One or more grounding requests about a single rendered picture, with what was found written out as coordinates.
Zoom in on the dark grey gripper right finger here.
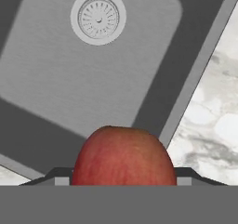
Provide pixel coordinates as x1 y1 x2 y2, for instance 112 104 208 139
174 167 229 187

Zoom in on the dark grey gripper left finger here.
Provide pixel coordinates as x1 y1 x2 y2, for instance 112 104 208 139
19 166 75 187

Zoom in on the red apple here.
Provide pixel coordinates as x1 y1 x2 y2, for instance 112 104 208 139
70 125 178 187

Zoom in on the grey steel sink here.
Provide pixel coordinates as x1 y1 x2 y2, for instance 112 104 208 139
0 0 238 181

